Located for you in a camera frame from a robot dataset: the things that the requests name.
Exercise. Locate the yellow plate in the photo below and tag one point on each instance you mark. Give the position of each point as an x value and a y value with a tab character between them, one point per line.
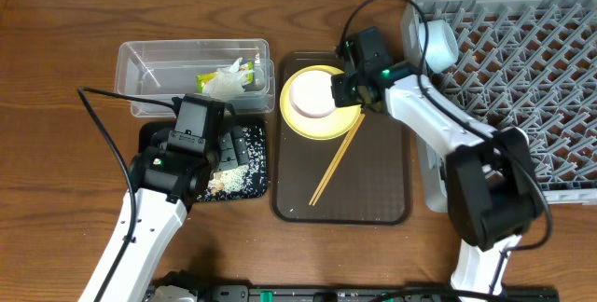
326	128

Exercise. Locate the black plastic tray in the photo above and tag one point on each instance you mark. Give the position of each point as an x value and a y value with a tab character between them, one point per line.
245	182

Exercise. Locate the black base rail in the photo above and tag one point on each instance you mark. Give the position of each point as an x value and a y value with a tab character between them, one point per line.
241	293

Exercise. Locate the wooden chopstick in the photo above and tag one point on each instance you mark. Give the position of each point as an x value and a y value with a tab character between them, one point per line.
335	162
338	164

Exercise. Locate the clear plastic bin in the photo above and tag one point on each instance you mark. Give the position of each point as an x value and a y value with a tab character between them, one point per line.
236	71

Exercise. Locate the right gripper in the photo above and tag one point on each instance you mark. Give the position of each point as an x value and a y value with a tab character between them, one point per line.
345	91

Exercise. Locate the pile of rice grains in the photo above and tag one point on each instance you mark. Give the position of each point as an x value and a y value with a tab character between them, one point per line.
233	151

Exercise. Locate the white bowl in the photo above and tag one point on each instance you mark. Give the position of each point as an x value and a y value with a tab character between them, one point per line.
310	94

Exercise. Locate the green snack wrapper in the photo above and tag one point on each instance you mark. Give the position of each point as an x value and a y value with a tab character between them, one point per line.
203	80

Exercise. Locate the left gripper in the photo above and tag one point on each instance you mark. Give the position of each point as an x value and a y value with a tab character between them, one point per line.
229	148

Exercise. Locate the brown plastic serving tray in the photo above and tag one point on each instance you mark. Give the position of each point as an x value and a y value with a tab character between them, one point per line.
371	185

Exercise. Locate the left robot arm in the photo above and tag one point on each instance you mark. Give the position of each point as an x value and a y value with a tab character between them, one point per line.
173	167

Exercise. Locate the light blue bowl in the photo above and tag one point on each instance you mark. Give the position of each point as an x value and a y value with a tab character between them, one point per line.
442	48

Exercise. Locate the grey dishwasher rack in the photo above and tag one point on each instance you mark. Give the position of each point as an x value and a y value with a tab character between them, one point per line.
529	64

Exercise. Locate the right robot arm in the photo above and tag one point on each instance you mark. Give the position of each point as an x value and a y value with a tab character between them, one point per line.
491	188

